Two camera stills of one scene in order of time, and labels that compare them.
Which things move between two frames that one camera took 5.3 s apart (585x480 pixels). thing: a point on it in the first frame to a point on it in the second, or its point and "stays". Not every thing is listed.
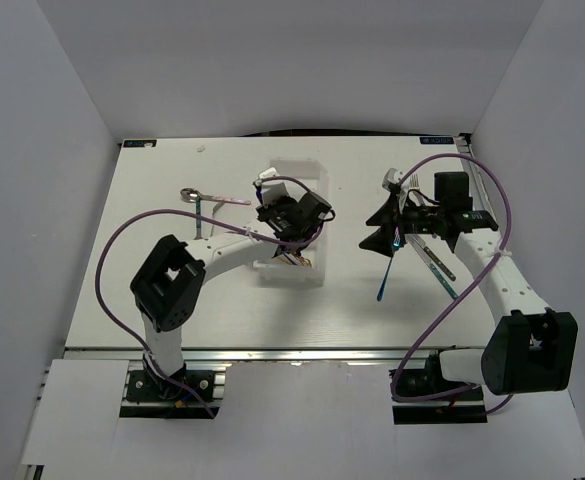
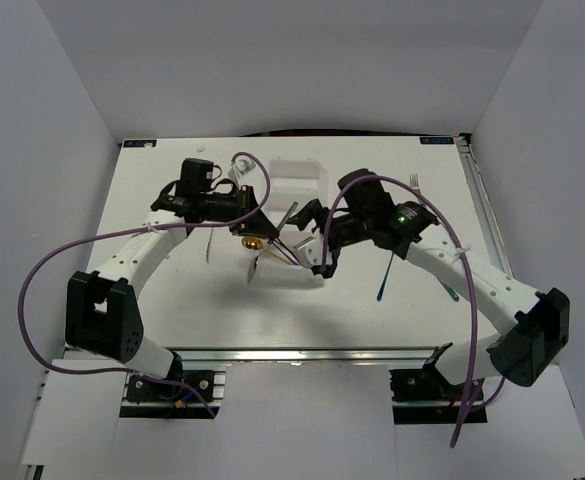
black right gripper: (381, 240) to (316, 211)
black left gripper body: (279, 205) to (219, 207)
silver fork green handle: (414, 182) stays
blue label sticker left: (140, 143) stays
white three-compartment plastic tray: (276, 273) stays
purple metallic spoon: (290, 258) stays
